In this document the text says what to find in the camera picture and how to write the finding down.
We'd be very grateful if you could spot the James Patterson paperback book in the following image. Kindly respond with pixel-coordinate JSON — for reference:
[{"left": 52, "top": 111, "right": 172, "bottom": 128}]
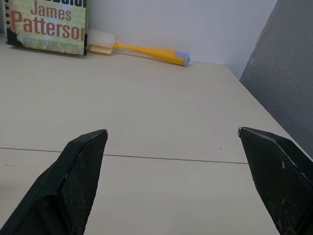
[{"left": 4, "top": 0, "right": 90, "bottom": 57}]

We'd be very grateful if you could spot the yellow handled cleaning brush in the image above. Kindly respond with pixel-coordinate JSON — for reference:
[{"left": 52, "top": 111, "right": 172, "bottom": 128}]
[{"left": 87, "top": 28, "right": 191, "bottom": 67}]

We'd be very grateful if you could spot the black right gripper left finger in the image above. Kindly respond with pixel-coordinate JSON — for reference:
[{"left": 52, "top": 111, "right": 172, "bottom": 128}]
[{"left": 0, "top": 129, "right": 109, "bottom": 235}]

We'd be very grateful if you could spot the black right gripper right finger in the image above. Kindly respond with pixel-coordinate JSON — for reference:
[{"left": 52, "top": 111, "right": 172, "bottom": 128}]
[{"left": 237, "top": 126, "right": 313, "bottom": 235}]

